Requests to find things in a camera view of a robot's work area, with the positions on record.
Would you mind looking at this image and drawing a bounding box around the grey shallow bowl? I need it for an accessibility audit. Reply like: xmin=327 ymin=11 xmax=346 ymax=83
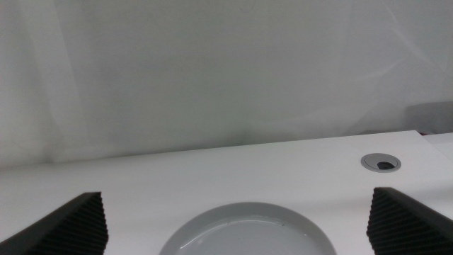
xmin=159 ymin=201 xmax=338 ymax=255

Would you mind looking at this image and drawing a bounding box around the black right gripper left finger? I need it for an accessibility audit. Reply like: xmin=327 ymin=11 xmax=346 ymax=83
xmin=0 ymin=191 xmax=109 ymax=255

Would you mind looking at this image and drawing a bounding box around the white backdrop curtain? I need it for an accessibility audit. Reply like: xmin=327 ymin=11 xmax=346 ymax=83
xmin=0 ymin=0 xmax=453 ymax=169

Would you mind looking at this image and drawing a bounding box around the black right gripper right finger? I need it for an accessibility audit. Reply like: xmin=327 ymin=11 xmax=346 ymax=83
xmin=366 ymin=187 xmax=453 ymax=255

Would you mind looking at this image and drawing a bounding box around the adjacent white table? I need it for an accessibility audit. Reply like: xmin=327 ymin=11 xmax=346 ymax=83
xmin=423 ymin=132 xmax=453 ymax=160

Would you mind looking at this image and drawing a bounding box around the round grey cable grommet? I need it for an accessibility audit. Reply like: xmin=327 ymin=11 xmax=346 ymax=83
xmin=360 ymin=152 xmax=402 ymax=174

